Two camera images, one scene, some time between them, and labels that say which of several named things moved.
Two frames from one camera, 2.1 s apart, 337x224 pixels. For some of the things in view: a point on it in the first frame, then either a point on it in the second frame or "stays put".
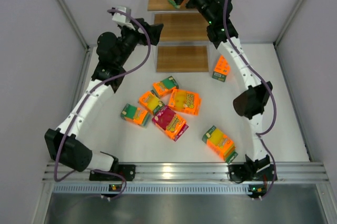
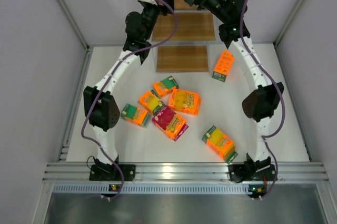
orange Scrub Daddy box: (187, 101) stays put
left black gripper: (145, 33) → (163, 0)
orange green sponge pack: (221, 144) stays put
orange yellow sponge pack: (151, 101) stays put
